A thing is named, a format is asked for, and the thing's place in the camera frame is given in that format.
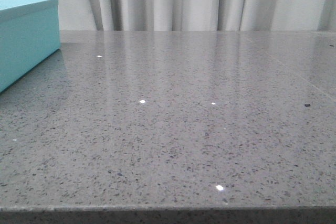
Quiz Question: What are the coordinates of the blue storage box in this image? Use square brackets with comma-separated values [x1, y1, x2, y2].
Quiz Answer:
[1, 0, 61, 92]

